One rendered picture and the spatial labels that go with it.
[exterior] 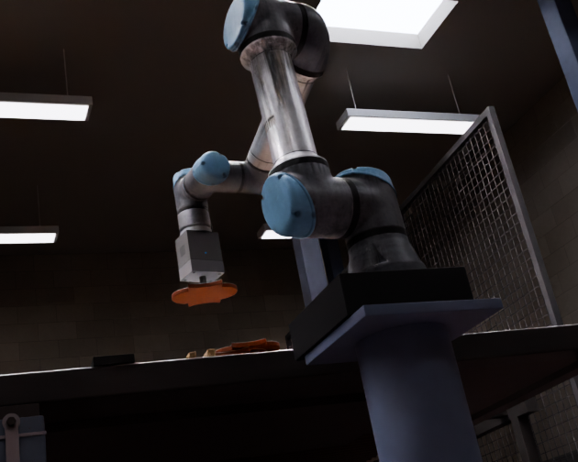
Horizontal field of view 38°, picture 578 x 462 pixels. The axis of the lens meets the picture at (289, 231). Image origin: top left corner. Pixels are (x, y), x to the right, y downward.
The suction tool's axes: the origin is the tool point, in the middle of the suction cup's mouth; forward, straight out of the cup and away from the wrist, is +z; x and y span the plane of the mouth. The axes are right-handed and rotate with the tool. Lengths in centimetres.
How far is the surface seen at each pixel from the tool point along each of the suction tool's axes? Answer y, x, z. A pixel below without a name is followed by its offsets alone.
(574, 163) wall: -544, -251, -248
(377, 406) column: -2, 48, 39
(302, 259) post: -138, -145, -81
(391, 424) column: -3, 51, 43
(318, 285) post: -143, -142, -67
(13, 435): 48, 12, 32
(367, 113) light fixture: -327, -272, -276
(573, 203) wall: -548, -268, -216
